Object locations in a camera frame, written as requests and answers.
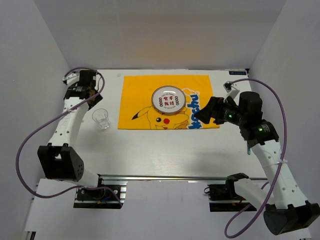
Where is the right black corner label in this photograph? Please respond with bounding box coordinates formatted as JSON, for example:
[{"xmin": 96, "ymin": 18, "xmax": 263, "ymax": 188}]
[{"xmin": 228, "ymin": 70, "xmax": 247, "ymax": 76}]

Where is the clear glass cup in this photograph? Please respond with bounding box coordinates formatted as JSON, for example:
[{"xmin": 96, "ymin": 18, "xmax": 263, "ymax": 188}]
[{"xmin": 92, "ymin": 108, "xmax": 110, "ymax": 131}]

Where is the yellow pikachu cloth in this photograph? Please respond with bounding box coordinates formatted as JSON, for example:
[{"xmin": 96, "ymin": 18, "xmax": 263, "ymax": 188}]
[{"xmin": 118, "ymin": 75, "xmax": 217, "ymax": 130}]

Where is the knife with blue handle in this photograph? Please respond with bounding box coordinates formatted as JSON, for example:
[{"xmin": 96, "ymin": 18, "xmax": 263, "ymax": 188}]
[{"xmin": 247, "ymin": 142, "xmax": 251, "ymax": 155}]

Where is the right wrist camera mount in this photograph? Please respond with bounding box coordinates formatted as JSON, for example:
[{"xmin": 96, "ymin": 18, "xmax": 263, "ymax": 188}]
[{"xmin": 223, "ymin": 81, "xmax": 240, "ymax": 103}]

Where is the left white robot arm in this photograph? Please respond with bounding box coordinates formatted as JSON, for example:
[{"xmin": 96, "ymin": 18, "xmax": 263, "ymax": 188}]
[{"xmin": 37, "ymin": 69, "xmax": 106, "ymax": 200}]

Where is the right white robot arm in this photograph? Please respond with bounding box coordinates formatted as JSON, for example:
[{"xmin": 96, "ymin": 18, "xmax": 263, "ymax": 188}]
[{"xmin": 195, "ymin": 91, "xmax": 320, "ymax": 235}]

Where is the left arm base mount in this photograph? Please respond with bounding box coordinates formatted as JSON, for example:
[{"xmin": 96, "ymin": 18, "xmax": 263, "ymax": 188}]
[{"xmin": 73, "ymin": 179, "xmax": 127, "ymax": 209}]

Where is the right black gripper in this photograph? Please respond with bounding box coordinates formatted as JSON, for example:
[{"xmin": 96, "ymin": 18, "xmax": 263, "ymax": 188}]
[{"xmin": 193, "ymin": 97, "xmax": 246, "ymax": 127}]

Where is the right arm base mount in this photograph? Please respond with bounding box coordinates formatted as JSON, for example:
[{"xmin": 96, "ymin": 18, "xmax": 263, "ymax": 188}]
[{"xmin": 203, "ymin": 184, "xmax": 249, "ymax": 213}]

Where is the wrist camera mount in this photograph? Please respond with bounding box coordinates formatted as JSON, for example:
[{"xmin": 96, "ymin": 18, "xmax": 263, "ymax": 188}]
[
  {"xmin": 223, "ymin": 81, "xmax": 240, "ymax": 103},
  {"xmin": 62, "ymin": 72, "xmax": 79, "ymax": 86}
]

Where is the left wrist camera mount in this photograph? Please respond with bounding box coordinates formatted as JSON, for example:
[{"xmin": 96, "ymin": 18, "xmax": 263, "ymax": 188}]
[{"xmin": 62, "ymin": 72, "xmax": 79, "ymax": 86}]

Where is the white patterned plate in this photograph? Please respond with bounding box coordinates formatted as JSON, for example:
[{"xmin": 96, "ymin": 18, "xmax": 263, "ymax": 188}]
[{"xmin": 151, "ymin": 85, "xmax": 186, "ymax": 114}]

